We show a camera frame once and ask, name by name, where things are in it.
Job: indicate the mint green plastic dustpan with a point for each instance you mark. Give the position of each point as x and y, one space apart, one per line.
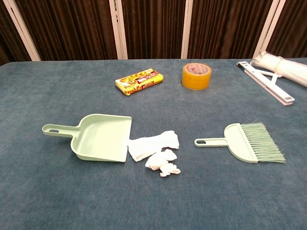
100 139

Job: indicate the mint green hand broom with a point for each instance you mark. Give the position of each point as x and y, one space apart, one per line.
237 143

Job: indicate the white screen frame post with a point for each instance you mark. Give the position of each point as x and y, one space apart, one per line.
186 36
119 36
266 36
24 36

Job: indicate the yellow packing tape roll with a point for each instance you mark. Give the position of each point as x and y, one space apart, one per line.
196 80

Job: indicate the dark brown pleated curtain panel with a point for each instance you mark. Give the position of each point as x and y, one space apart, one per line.
7 36
153 28
72 28
227 28
292 28

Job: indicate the clear bag of white ties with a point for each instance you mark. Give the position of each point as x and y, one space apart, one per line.
287 67

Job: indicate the large white tissue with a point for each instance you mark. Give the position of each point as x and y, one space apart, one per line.
148 145

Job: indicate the small white paper scrap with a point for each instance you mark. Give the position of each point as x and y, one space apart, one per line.
171 170

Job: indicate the blue felt table cover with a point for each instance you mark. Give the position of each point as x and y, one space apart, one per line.
72 203

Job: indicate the yellow red snack box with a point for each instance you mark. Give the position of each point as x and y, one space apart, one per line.
139 81

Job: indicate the white folding plastic stand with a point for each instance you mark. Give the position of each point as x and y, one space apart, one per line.
263 83

